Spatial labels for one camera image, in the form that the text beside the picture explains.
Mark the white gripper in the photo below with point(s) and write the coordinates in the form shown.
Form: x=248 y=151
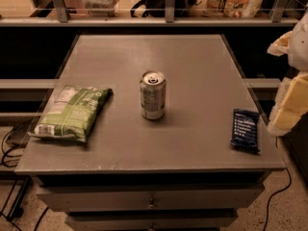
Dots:
x=298 y=50

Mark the silver 7up soda can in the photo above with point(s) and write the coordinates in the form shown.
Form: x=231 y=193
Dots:
x=153 y=87

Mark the grey metal railing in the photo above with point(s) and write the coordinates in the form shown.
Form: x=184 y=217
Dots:
x=136 y=13

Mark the dark blue snack bar wrapper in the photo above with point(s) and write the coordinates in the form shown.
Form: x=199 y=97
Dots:
x=245 y=129

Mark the colourful printed bag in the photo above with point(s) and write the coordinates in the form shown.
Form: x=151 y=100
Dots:
x=232 y=8

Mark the grey drawer cabinet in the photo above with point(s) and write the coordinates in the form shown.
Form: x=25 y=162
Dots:
x=183 y=162

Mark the black backpack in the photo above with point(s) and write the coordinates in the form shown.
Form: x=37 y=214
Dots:
x=158 y=8

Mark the clear plastic container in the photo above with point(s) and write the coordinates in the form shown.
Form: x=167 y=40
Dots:
x=100 y=8

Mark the green snack bag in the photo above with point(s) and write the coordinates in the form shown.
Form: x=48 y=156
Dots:
x=72 y=114

